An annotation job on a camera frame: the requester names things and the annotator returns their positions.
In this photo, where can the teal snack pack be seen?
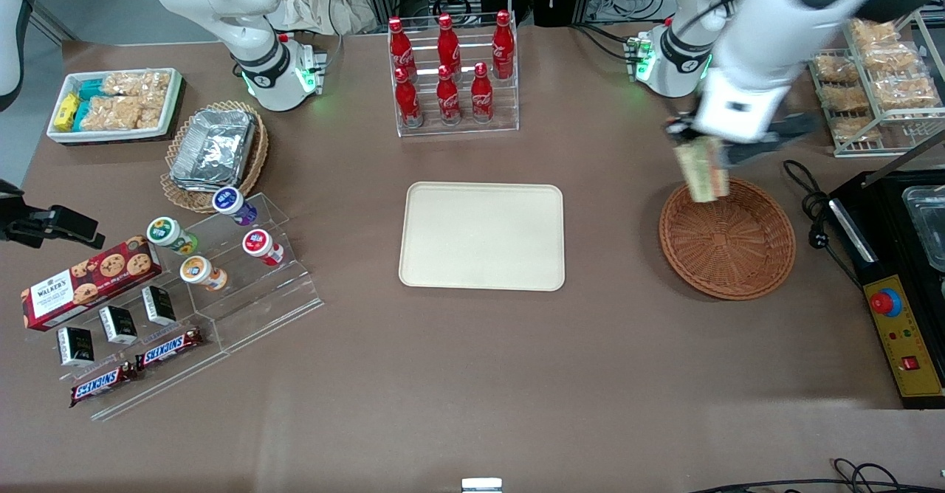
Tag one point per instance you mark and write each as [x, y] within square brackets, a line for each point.
[81, 114]
[92, 88]

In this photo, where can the light wicker basket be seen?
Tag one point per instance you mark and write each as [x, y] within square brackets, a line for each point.
[255, 161]

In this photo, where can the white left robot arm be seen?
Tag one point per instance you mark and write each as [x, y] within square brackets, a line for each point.
[775, 28]

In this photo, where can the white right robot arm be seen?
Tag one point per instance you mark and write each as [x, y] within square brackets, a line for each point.
[251, 35]

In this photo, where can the small black white box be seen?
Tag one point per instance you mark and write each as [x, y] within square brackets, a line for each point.
[118, 325]
[75, 345]
[159, 305]

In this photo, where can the purple lid yogurt cup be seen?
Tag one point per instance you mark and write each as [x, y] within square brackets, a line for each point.
[230, 202]

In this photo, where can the beige crumpled cloth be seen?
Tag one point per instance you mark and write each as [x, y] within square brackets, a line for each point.
[317, 2]

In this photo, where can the red cola bottle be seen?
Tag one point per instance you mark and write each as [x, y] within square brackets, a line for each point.
[448, 98]
[401, 49]
[481, 96]
[503, 46]
[448, 44]
[407, 102]

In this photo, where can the bagged fried snack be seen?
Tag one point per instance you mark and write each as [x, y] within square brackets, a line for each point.
[850, 127]
[904, 91]
[834, 69]
[844, 99]
[875, 32]
[889, 57]

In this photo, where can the bagged rice crackers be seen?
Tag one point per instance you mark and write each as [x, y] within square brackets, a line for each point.
[140, 82]
[118, 113]

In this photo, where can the clear plastic container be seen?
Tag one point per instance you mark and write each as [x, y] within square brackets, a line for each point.
[932, 227]

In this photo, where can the yellow snack pack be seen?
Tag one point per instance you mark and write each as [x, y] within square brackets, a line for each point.
[66, 111]

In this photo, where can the white rectangular bin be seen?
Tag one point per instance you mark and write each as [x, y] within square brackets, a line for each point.
[171, 102]

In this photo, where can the clear acrylic bottle rack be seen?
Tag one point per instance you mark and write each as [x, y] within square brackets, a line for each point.
[509, 109]

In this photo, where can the clear acrylic stepped stand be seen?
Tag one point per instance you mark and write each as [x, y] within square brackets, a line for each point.
[258, 308]

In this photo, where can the Snickers bar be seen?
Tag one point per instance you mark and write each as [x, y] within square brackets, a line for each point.
[170, 347]
[103, 384]

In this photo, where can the red lid yogurt cup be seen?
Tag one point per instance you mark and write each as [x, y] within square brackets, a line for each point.
[260, 244]

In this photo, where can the cream plastic tray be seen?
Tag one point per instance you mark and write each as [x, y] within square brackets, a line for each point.
[481, 236]

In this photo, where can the red Walkers cookie box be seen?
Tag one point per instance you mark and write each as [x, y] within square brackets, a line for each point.
[81, 286]

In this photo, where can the orange lid yogurt cup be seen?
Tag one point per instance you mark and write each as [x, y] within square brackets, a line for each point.
[198, 270]

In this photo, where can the triangular sandwich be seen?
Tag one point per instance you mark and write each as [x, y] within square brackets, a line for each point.
[703, 172]

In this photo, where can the green lid yogurt cup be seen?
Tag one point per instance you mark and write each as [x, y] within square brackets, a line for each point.
[166, 232]

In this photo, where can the black countertop appliance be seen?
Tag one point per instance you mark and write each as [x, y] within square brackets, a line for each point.
[886, 242]

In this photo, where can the brown round wicker basket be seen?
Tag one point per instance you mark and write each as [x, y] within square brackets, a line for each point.
[727, 249]

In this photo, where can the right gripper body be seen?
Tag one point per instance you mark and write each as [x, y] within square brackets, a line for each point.
[28, 226]

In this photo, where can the stack of foil trays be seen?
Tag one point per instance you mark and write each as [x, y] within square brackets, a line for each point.
[214, 150]

